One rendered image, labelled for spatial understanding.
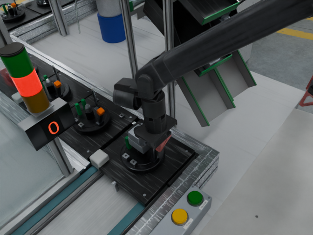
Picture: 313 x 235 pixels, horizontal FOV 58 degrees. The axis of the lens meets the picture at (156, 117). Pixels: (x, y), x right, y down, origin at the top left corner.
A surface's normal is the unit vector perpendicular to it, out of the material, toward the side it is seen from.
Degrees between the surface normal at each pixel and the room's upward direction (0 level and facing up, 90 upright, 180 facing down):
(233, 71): 45
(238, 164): 0
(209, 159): 0
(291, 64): 0
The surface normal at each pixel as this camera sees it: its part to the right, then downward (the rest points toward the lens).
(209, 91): 0.40, -0.14
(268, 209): -0.07, -0.71
